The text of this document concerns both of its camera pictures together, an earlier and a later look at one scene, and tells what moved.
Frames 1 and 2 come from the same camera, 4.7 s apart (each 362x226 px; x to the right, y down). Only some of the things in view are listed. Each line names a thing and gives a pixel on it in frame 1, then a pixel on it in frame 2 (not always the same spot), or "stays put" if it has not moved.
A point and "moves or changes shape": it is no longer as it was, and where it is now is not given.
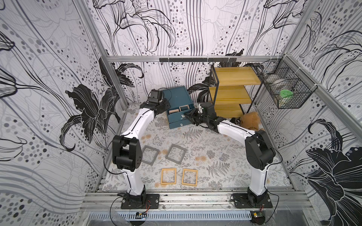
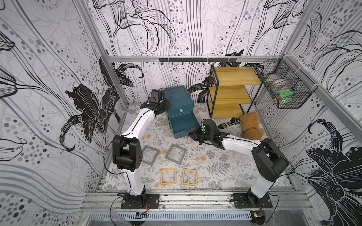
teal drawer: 180,124 moves or changes shape
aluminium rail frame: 194,200 stays put
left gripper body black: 162,105 stays put
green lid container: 286,93 stays put
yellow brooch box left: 168,175 stays put
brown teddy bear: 251,121 stays put
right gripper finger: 191,115 → 194,135
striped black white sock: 236,120 stays put
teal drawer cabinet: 180,102 stays put
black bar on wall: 226,60 stays put
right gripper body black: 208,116 → 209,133
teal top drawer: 176,114 moves or changes shape
